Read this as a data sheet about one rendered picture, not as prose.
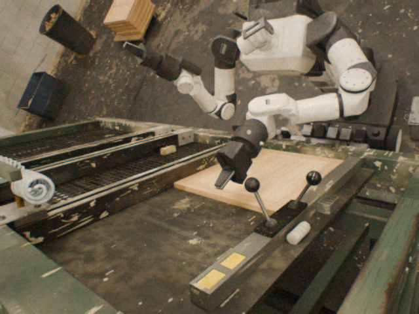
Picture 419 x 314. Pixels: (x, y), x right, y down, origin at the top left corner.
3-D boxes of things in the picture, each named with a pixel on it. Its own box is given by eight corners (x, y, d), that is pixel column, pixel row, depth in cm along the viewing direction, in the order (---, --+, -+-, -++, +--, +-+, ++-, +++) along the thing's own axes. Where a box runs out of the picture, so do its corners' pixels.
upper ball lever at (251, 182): (283, 224, 75) (258, 173, 76) (275, 230, 72) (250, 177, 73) (270, 227, 78) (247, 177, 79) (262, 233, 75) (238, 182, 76)
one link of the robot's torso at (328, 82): (326, 70, 186) (294, 42, 149) (358, 69, 175) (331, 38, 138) (322, 95, 186) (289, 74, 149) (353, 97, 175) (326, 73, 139)
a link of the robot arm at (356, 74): (384, 113, 89) (355, 63, 102) (392, 79, 79) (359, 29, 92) (342, 123, 91) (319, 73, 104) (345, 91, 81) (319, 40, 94)
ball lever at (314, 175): (300, 210, 85) (327, 174, 78) (293, 216, 83) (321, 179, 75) (289, 201, 87) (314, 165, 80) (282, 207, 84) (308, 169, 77)
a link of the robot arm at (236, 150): (237, 156, 75) (259, 122, 81) (206, 150, 81) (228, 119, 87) (253, 188, 83) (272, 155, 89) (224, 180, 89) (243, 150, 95)
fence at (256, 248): (361, 167, 126) (362, 157, 125) (211, 313, 56) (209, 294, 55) (348, 165, 129) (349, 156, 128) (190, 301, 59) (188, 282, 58)
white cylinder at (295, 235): (297, 246, 74) (311, 232, 80) (298, 235, 74) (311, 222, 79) (286, 243, 76) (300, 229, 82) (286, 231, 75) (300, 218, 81)
